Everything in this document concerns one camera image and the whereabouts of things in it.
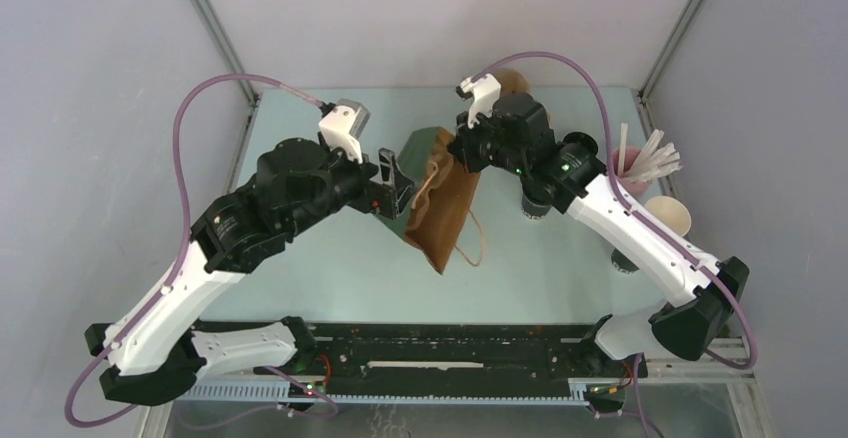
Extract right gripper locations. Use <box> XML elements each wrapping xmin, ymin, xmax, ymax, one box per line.
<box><xmin>448</xmin><ymin>104</ymin><xmax>527</xmax><ymax>178</ymax></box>

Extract green paper bag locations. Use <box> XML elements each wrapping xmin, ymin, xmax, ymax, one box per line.
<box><xmin>378</xmin><ymin>127</ymin><xmax>487</xmax><ymax>274</ymax></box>

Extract black paper coffee cup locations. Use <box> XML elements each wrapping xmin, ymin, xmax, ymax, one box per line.
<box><xmin>521</xmin><ymin>195</ymin><xmax>551</xmax><ymax>220</ymax></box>

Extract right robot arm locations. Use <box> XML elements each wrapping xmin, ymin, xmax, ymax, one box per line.
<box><xmin>448</xmin><ymin>93</ymin><xmax>750</xmax><ymax>376</ymax></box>

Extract stacked brown cup carriers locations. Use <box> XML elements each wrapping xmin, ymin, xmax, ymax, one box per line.
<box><xmin>492</xmin><ymin>69</ymin><xmax>530</xmax><ymax>97</ymax></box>

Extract stack of black lids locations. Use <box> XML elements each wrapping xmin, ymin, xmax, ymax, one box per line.
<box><xmin>563</xmin><ymin>131</ymin><xmax>598</xmax><ymax>155</ymax></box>

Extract single white straw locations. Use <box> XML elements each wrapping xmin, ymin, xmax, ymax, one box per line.
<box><xmin>616</xmin><ymin>123</ymin><xmax>629</xmax><ymax>178</ymax></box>

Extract pink straw holder cup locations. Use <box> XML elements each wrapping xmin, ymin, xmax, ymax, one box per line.
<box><xmin>610</xmin><ymin>146</ymin><xmax>653</xmax><ymax>200</ymax></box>

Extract bundle of white straws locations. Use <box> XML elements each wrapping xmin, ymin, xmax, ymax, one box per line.
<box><xmin>630</xmin><ymin>130</ymin><xmax>682</xmax><ymax>181</ymax></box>

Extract stack of paper cups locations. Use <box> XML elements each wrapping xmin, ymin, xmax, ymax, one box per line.
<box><xmin>610</xmin><ymin>195</ymin><xmax>692</xmax><ymax>275</ymax></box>

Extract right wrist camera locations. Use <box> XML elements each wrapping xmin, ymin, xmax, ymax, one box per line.
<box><xmin>455</xmin><ymin>73</ymin><xmax>501</xmax><ymax>129</ymax></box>

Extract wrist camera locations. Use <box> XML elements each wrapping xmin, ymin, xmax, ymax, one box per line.
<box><xmin>319</xmin><ymin>99</ymin><xmax>370</xmax><ymax>164</ymax></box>
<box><xmin>455</xmin><ymin>73</ymin><xmax>501</xmax><ymax>129</ymax></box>

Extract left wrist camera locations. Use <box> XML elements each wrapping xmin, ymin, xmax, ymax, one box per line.
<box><xmin>319</xmin><ymin>99</ymin><xmax>370</xmax><ymax>164</ymax></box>

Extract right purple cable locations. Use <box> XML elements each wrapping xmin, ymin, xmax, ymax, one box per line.
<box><xmin>486</xmin><ymin>51</ymin><xmax>759</xmax><ymax>371</ymax></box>

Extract purple cable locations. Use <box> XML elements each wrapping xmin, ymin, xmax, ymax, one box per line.
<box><xmin>486</xmin><ymin>51</ymin><xmax>759</xmax><ymax>371</ymax></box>
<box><xmin>64</xmin><ymin>73</ymin><xmax>326</xmax><ymax>430</ymax></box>

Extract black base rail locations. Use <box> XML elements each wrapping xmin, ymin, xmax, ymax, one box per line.
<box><xmin>251</xmin><ymin>320</ymin><xmax>647</xmax><ymax>404</ymax></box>

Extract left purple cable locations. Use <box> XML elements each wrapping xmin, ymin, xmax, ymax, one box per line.
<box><xmin>64</xmin><ymin>73</ymin><xmax>326</xmax><ymax>430</ymax></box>

